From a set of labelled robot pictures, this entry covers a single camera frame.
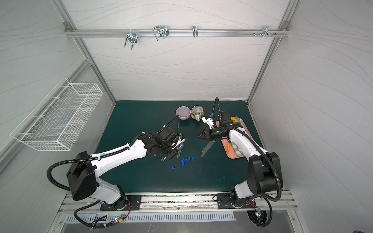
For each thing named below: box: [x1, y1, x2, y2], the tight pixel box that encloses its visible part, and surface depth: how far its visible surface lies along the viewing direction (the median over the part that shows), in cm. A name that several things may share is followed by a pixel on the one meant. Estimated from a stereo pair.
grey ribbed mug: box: [190, 105, 204, 122], surface depth 106 cm
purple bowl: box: [175, 105, 192, 121], surface depth 110 cm
